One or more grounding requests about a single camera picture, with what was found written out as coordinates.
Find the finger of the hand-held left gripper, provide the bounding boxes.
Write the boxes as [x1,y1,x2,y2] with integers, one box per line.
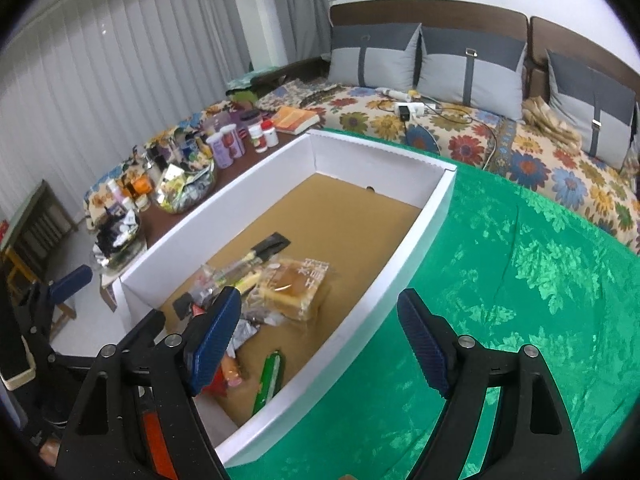
[47,309,167,368]
[20,265,94,323]

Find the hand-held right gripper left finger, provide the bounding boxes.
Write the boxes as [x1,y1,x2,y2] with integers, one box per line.
[54,286,243,480]

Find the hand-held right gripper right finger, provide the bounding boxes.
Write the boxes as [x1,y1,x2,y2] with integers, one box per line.
[396,288,583,480]

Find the white and blue snack packet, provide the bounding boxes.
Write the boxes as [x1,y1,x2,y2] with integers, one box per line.
[232,317,261,351]

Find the clear packet with orange sausage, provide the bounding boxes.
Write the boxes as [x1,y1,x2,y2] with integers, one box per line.
[220,352,248,388]

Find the red sausage packet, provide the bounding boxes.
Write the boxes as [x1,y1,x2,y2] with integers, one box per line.
[207,365,236,401]

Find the green snack bar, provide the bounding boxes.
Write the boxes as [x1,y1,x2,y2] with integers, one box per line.
[251,351,285,416]

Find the clear bread loaf packet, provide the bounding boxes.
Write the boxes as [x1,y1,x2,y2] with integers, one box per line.
[257,257,333,323]

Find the black chocolate bar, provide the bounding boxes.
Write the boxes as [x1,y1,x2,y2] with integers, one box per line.
[235,232,292,273]

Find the white cardboard box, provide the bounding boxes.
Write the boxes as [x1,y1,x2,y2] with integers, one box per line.
[120,129,457,468]

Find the wooden chair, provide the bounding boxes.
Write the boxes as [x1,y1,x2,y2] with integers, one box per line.
[0,179,81,341]

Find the green patterned blanket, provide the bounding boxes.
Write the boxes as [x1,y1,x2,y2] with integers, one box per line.
[220,127,640,480]

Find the glass bowl of sachets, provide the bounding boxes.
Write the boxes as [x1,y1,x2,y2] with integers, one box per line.
[152,162,218,216]

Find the purple can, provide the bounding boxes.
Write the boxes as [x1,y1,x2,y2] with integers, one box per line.
[207,132,233,170]
[220,124,246,158]

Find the floral bedsheet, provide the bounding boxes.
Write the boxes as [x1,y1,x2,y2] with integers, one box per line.
[85,80,640,256]

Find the grey pleated curtain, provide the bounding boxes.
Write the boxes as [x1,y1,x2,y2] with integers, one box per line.
[0,0,251,221]

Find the orange book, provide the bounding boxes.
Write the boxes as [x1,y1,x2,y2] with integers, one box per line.
[270,106,321,136]

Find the white power strip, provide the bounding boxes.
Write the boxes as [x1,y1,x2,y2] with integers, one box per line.
[394,101,427,122]

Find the white handheld device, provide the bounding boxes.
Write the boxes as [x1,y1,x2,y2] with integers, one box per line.
[377,86,418,101]

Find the beige folded cloth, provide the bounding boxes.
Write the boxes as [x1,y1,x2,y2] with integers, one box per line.
[521,95,583,148]

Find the green folded cloth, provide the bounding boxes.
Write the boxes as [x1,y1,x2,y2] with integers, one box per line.
[225,67,281,103]

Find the grey two-tone pillow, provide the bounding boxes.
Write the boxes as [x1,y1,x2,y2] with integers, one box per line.
[545,49,638,173]
[327,22,423,91]
[416,26,528,121]

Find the brown headboard panel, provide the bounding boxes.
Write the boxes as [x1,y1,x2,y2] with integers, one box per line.
[330,0,530,61]
[529,16,640,106]

